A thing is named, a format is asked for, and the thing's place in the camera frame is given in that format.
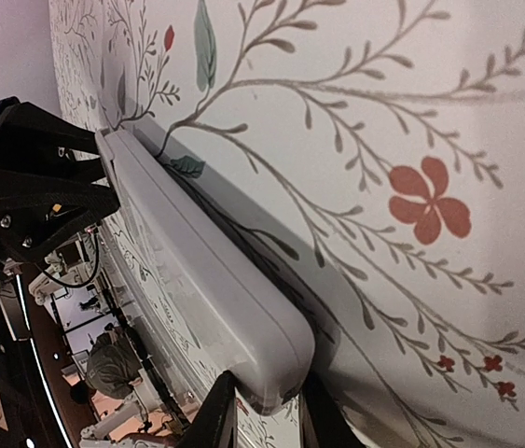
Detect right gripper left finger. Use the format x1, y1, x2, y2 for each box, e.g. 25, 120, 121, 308
176, 371, 238, 448

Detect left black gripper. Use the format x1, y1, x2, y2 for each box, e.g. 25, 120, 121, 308
0, 96, 119, 280

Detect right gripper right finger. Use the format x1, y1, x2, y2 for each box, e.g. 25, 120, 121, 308
299, 371, 366, 448

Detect white remote control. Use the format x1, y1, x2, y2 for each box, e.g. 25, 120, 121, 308
95, 130, 315, 415

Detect person in grey shirt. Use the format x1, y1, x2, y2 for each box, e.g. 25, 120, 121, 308
70, 326, 142, 405

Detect floral patterned table mat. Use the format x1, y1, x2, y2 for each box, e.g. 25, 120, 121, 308
48, 1, 525, 447

